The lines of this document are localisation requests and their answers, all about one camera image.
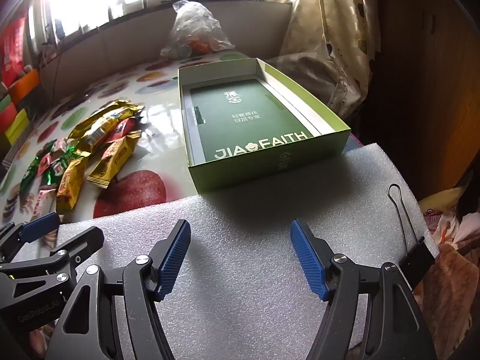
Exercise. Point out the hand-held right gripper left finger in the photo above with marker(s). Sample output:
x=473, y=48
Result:
x=174, y=258

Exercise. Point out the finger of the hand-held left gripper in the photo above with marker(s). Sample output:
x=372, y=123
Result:
x=86, y=240
x=37, y=227

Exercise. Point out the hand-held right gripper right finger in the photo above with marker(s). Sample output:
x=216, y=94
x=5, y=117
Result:
x=305, y=255

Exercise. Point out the pile of mixed snack packets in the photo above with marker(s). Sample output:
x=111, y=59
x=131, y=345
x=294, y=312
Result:
x=108, y=157

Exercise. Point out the green cardboard box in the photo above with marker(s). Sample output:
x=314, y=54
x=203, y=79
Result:
x=240, y=174

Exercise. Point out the white foam sheet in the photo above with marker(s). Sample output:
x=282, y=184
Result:
x=243, y=213

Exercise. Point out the yellow-green box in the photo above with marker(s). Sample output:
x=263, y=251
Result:
x=18, y=127

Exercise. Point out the black binder clip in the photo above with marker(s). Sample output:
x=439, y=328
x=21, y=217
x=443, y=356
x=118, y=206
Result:
x=416, y=258

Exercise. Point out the green and red box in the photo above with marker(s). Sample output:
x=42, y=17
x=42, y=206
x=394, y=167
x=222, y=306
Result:
x=8, y=114

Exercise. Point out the fruit print tablecloth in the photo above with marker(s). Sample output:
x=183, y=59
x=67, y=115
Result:
x=157, y=131

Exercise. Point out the orange box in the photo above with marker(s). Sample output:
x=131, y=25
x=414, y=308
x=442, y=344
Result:
x=26, y=84

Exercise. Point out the floral blanket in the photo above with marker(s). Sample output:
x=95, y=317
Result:
x=450, y=270

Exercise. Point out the yellow cushion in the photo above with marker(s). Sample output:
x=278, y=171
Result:
x=440, y=198

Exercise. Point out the red printed poster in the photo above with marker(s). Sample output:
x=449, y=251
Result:
x=13, y=52

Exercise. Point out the dark wooden cabinet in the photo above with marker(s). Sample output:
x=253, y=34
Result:
x=431, y=82

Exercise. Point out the cream patterned curtain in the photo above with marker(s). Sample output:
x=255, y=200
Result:
x=330, y=26

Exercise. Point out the clear plastic bag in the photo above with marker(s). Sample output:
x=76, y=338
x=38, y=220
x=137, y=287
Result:
x=195, y=26

